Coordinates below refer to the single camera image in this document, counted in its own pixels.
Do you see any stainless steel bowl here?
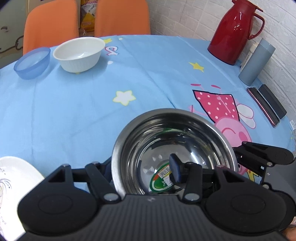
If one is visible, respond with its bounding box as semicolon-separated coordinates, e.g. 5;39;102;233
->
111;108;238;197

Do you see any white floral deep plate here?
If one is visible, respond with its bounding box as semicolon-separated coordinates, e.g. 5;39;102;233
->
1;156;44;240

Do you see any right hand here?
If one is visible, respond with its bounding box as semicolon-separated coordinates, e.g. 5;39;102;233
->
283;227;296;241

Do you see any blue cartoon tablecloth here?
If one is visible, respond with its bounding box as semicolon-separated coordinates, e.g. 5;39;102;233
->
1;35;295;176

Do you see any smartphone with pink edge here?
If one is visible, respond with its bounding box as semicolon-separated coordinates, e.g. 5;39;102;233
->
246;87;280;128

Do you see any black rectangular box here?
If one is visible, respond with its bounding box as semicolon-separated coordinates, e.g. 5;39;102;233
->
259;84;287;120

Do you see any white ribbed ceramic bowl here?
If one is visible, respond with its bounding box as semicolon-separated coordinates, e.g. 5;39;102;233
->
53;37;105;73

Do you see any blue translucent plastic bowl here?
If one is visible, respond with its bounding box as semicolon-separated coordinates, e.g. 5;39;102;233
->
14;47;51;80

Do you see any red thermos jug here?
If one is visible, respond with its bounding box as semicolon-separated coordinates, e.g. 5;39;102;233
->
208;0;265;65

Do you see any right orange chair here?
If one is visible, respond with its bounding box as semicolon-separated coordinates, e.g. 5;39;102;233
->
94;0;151;37

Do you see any orange chair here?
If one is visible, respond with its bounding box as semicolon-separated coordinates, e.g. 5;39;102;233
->
94;0;151;37
23;0;79;54

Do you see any grey cylindrical tumbler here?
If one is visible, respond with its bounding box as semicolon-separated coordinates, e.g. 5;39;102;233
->
238;38;275;86

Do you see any left orange chair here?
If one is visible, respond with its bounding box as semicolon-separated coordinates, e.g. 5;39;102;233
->
23;0;79;54

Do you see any yellow snack bag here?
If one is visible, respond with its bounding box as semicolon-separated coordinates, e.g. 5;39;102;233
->
80;0;98;32

